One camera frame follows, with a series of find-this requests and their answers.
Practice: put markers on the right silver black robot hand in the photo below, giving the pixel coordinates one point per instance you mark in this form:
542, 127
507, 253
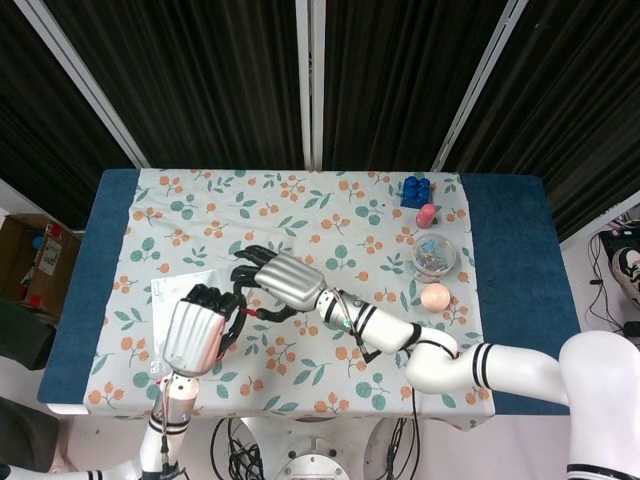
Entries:
290, 280

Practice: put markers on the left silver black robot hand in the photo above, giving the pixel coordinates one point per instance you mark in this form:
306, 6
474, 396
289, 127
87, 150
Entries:
192, 335

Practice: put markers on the clear plastic bag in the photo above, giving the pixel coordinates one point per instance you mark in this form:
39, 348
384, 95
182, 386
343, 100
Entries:
164, 295

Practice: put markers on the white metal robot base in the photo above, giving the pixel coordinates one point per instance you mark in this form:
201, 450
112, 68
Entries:
310, 457

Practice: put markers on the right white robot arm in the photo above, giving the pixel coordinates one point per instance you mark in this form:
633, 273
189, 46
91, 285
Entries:
450, 370

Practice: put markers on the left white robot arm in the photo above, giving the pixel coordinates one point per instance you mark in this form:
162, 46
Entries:
177, 395

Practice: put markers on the white fruit-and-leaf print tablecloth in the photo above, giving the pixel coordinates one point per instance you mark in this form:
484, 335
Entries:
325, 210

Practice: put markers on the clear jar of coloured clips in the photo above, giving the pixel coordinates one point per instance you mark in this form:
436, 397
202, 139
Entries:
434, 257

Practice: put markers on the peach coloured ball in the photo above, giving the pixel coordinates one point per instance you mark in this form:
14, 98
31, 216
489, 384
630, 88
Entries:
435, 297

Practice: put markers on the small pink bottle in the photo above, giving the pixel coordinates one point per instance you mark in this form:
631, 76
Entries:
426, 216

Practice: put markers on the blue plastic building block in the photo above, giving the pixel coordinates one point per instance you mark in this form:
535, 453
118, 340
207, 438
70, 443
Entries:
415, 192

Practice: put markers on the black cloth bundle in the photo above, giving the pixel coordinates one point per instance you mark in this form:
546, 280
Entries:
25, 335

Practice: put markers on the brown cardboard box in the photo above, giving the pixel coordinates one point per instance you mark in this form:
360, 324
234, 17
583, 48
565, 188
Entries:
25, 265

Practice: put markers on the dark brown cloth bundle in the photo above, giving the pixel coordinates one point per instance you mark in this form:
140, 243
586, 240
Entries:
25, 435

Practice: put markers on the black pleated curtain panel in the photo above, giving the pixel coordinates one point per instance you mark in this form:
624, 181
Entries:
35, 115
400, 85
200, 85
575, 110

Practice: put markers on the blue fabric table cover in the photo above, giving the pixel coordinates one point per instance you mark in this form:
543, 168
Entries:
510, 250

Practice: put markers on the white metal frame post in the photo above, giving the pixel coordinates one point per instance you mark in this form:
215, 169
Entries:
310, 85
480, 85
85, 80

